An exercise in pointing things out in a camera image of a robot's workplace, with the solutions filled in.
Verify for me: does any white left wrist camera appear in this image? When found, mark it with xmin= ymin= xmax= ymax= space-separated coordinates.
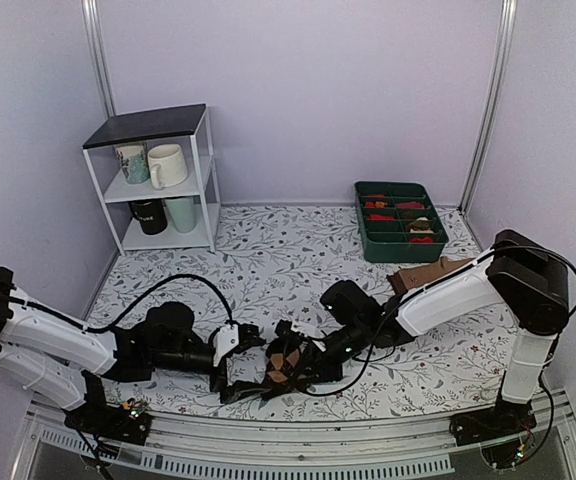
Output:
xmin=209 ymin=323 xmax=239 ymax=367

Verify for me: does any brown cream rolled sock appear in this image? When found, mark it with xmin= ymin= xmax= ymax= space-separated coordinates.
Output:
xmin=405 ymin=217 xmax=434 ymax=234

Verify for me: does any red rolled sock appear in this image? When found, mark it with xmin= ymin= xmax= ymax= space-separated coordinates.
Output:
xmin=365 ymin=214 xmax=396 ymax=222

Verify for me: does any teal patterned mug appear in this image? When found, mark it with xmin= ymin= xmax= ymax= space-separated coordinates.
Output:
xmin=114 ymin=142 xmax=150 ymax=185

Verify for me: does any black mug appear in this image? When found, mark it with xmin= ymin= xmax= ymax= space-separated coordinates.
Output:
xmin=129 ymin=199 xmax=168 ymax=235

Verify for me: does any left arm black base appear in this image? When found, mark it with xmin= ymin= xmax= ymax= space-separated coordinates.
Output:
xmin=64 ymin=371 xmax=153 ymax=446

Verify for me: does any floral patterned table mat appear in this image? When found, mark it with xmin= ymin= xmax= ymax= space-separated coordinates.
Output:
xmin=89 ymin=206 xmax=516 ymax=422

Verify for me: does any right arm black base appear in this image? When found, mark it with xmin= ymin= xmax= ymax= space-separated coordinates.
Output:
xmin=449 ymin=398 xmax=537 ymax=446

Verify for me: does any white shelf black top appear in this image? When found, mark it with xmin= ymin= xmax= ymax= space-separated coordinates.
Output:
xmin=82 ymin=103 xmax=221 ymax=254

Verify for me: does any green divided organizer tray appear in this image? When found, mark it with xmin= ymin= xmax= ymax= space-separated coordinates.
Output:
xmin=354 ymin=181 xmax=448 ymax=263

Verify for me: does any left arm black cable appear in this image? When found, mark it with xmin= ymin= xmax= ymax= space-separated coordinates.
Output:
xmin=85 ymin=273 xmax=235 ymax=335

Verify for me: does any plain brown sock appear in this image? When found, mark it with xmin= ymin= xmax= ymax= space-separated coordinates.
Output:
xmin=387 ymin=256 xmax=472 ymax=295

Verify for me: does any brown tan argyle sock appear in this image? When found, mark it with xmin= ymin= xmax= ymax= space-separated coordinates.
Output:
xmin=260 ymin=320 xmax=320 ymax=400

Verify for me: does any cream white mug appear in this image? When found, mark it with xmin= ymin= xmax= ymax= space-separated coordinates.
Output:
xmin=147 ymin=144 xmax=188 ymax=190

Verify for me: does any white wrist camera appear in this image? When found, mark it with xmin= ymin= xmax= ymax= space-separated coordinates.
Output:
xmin=209 ymin=323 xmax=239 ymax=367
xmin=291 ymin=323 xmax=326 ymax=352

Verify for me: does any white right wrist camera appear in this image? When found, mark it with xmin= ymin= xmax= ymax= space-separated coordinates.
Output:
xmin=291 ymin=323 xmax=326 ymax=352

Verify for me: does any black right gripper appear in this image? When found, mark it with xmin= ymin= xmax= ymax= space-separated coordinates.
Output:
xmin=292 ymin=322 xmax=371 ymax=387

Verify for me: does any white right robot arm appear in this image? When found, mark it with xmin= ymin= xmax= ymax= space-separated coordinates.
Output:
xmin=314 ymin=230 xmax=575 ymax=436

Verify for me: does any mint green cup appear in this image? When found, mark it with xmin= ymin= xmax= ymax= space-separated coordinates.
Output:
xmin=164 ymin=196 xmax=197 ymax=234

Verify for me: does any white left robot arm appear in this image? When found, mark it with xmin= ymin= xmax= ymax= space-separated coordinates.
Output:
xmin=0 ymin=267 xmax=264 ymax=434

